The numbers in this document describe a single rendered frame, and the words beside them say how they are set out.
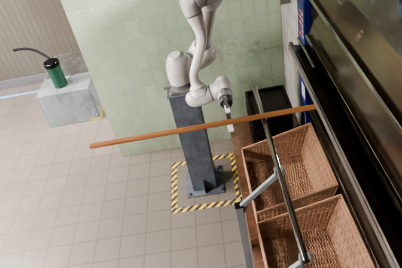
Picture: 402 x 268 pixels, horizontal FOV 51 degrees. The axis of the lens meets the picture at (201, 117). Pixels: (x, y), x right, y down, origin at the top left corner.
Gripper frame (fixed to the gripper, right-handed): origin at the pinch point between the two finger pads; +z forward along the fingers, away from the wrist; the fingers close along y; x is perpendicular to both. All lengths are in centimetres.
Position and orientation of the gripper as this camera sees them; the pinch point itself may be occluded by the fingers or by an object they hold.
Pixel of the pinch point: (229, 121)
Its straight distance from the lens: 232.6
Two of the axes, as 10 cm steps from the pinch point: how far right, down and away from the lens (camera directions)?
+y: 1.7, 7.7, 6.1
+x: -9.8, 1.7, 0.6
